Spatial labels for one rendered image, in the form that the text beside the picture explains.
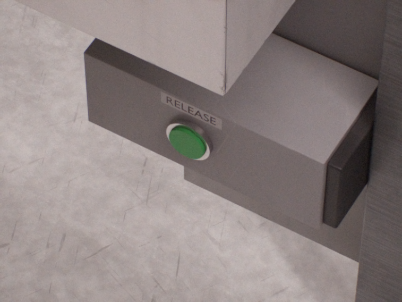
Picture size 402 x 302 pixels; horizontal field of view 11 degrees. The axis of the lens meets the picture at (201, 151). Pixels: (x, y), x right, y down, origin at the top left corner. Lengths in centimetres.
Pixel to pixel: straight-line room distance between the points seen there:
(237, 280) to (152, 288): 12
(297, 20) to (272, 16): 18
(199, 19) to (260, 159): 25
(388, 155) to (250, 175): 10
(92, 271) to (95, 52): 133
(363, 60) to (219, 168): 13
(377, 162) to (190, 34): 27
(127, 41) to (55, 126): 166
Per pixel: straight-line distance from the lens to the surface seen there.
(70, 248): 284
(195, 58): 127
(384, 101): 143
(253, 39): 129
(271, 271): 281
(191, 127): 148
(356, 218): 163
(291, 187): 148
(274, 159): 146
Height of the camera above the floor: 234
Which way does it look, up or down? 53 degrees down
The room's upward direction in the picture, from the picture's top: straight up
